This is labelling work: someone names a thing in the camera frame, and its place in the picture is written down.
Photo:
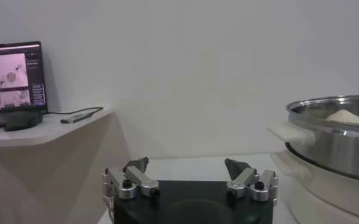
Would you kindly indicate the white side table with mouse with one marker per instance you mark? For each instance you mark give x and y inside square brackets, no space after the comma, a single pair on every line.
[45,131]

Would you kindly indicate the grey usb hub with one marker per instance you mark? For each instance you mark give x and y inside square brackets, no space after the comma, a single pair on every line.
[75,118]

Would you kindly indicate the black laptop beside mouse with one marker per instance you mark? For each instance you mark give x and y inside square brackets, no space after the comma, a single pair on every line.
[14,76]

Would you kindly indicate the white steamed baozi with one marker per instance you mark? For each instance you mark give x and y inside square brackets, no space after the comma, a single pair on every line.
[345,117]

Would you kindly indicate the steel perforated steamer basket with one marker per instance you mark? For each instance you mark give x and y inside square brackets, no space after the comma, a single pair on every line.
[334,155]

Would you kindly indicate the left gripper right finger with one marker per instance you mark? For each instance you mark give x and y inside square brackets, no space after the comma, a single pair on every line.
[243,179]

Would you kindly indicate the black computer mouse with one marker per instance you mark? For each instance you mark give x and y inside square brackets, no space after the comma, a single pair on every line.
[23,119]

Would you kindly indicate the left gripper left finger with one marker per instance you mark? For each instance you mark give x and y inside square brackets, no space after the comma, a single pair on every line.
[142,181]

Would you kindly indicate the cream electric cooker base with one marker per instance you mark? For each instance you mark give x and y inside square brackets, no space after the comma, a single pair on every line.
[313,188]

